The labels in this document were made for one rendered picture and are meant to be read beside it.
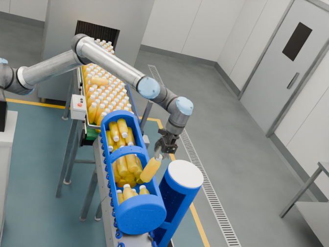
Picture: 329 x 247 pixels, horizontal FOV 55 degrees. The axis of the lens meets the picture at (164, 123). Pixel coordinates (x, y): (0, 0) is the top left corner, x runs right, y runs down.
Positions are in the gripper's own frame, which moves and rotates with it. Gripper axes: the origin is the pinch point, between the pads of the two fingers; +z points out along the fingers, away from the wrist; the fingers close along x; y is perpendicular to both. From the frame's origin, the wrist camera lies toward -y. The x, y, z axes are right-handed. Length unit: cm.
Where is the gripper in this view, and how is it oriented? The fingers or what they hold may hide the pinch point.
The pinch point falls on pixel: (159, 156)
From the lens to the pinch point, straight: 170.2
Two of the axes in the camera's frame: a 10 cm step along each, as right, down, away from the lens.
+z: -3.4, 7.9, 5.2
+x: 9.1, 1.2, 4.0
